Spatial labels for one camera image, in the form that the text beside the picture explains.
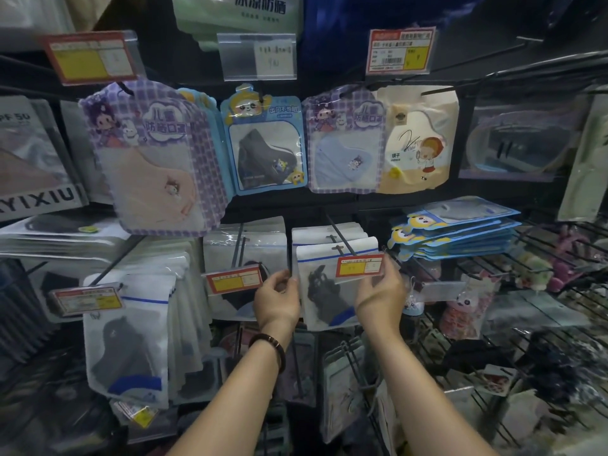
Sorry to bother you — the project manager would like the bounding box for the person's right hand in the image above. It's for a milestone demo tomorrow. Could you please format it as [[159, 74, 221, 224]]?
[[353, 253, 409, 336]]

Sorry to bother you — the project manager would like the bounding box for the person's left hand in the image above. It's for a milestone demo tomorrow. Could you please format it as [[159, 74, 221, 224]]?
[[253, 269, 303, 336]]

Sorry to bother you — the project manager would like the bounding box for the stack of blue cartoon packets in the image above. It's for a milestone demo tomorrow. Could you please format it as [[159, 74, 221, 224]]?
[[387, 196, 523, 262]]

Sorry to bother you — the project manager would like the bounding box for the purple checked packet blue mask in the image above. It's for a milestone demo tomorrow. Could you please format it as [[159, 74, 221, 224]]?
[[301, 85, 388, 194]]

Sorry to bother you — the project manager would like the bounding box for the blue cartoon packet dark mask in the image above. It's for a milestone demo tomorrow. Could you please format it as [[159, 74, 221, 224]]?
[[219, 82, 310, 196]]

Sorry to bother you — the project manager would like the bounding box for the cream cartoon girl packet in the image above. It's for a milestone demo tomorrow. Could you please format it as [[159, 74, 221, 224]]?
[[375, 85, 460, 194]]

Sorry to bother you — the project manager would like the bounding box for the purple checked packet pink mask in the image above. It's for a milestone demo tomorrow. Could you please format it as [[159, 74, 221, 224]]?
[[78, 79, 229, 238]]

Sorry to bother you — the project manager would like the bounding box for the white packet beige mask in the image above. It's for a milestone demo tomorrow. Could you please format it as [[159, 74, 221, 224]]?
[[59, 100, 115, 205]]

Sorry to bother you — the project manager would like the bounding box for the row of translucent mask packets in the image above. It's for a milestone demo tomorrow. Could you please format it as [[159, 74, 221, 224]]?
[[0, 258, 60, 366]]

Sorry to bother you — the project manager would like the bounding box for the pale green mask packet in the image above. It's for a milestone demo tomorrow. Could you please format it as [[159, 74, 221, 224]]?
[[170, 0, 305, 52]]

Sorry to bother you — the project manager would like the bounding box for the grey packet pink mask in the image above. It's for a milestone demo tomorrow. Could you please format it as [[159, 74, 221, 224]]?
[[0, 95, 90, 223]]

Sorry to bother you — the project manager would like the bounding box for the cream line-drawing mask packet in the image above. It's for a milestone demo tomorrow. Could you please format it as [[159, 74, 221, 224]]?
[[61, 0, 117, 32]]

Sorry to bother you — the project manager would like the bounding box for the glossy packet pink mask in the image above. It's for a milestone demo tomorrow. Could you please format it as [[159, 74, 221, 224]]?
[[0, 0, 77, 51]]

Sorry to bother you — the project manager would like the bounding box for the person's left forearm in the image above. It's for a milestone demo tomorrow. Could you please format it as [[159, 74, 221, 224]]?
[[168, 346, 286, 456]]

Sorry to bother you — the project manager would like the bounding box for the person's right forearm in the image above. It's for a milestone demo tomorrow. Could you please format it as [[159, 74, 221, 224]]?
[[375, 327, 497, 456]]

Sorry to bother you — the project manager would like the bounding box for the blue white bunny toy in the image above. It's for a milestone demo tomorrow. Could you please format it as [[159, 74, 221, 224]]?
[[401, 275, 426, 319]]

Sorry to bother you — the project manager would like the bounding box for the red yellow price tag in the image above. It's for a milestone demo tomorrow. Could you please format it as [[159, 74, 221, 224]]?
[[37, 30, 146, 87], [205, 264, 265, 295], [336, 253, 386, 279]]

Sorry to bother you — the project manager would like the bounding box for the row of clear hanging packets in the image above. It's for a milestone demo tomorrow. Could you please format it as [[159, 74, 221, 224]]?
[[320, 336, 381, 445]]

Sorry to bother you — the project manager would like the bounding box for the cartoon sticker card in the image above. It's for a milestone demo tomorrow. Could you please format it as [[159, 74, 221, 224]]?
[[467, 364, 519, 398]]

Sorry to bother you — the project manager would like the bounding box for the clear flat packet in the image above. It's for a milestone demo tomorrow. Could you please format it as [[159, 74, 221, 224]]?
[[484, 289, 590, 336]]

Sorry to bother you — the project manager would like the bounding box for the green plush toy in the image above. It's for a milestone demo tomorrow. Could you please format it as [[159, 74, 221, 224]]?
[[515, 251, 554, 290]]

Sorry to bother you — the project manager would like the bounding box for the small yellow tag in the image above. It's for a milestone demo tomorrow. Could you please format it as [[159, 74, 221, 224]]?
[[128, 405, 158, 429]]

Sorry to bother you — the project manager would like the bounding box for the pile of dark scrunchies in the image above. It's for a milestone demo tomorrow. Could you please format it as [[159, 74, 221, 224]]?
[[522, 327, 608, 404]]

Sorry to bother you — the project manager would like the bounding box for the pink plush toy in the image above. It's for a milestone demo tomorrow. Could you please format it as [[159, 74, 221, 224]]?
[[550, 225, 599, 293]]

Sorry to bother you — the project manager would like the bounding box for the white red price tag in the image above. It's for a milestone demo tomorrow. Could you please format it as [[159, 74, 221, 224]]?
[[49, 284, 124, 315]]

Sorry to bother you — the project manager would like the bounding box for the clear packet purple trim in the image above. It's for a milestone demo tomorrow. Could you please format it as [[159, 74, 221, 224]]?
[[458, 97, 590, 184]]

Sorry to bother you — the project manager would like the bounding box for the pale tall packet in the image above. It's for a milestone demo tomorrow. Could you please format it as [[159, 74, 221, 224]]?
[[556, 94, 608, 223]]

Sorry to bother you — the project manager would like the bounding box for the clear holder white paper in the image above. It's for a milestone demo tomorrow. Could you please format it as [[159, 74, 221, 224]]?
[[217, 32, 299, 82]]

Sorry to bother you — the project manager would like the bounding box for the white price tag with barcode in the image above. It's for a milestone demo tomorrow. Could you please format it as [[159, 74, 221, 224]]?
[[365, 27, 437, 75]]

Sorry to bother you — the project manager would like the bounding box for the dark beaded bracelet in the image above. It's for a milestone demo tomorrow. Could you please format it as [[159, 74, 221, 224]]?
[[248, 332, 288, 374]]

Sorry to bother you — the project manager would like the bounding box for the pink bunny keychain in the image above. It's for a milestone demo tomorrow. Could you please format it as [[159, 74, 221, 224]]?
[[439, 275, 497, 340]]

